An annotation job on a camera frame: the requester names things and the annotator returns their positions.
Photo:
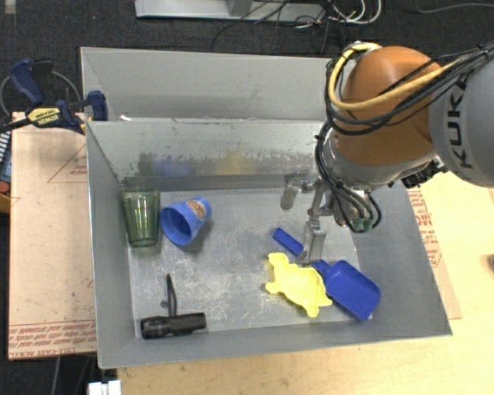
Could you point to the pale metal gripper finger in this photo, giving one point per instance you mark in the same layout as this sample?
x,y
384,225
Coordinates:
x,y
288,193
315,243

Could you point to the yellow turtle toy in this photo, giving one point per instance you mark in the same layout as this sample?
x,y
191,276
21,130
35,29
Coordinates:
x,y
298,284

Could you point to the blue plastic scoop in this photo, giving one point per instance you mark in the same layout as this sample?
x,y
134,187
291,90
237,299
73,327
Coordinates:
x,y
350,288

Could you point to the grey metal bin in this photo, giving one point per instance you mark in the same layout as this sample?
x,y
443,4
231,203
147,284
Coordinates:
x,y
239,229

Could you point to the blue plastic cup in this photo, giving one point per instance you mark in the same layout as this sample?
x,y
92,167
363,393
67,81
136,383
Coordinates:
x,y
181,222

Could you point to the green glass cup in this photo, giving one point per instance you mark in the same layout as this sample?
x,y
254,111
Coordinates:
x,y
141,220

